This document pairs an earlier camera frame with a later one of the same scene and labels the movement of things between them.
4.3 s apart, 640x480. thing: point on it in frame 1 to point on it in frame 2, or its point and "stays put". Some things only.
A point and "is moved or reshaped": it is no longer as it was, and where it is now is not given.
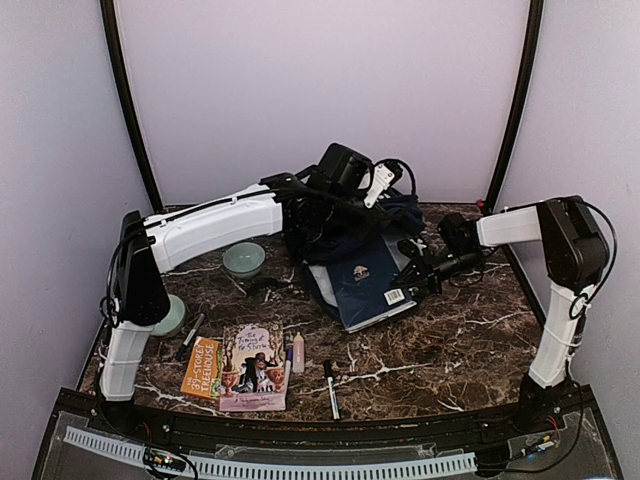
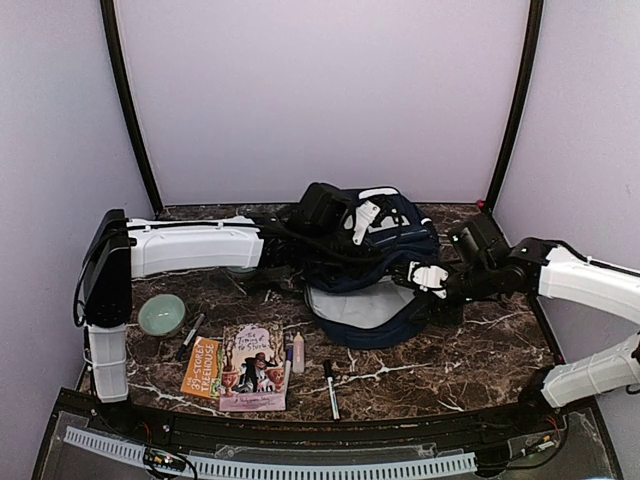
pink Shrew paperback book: (253, 368) stays put
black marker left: (189, 337) stays put
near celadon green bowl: (173, 318) stays put
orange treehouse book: (202, 367) stays put
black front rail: (129, 414) stays put
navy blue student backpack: (318, 232) is moved or reshaped
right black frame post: (524, 97) stays put
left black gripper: (376, 218) to (370, 257)
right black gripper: (413, 276) to (439, 313)
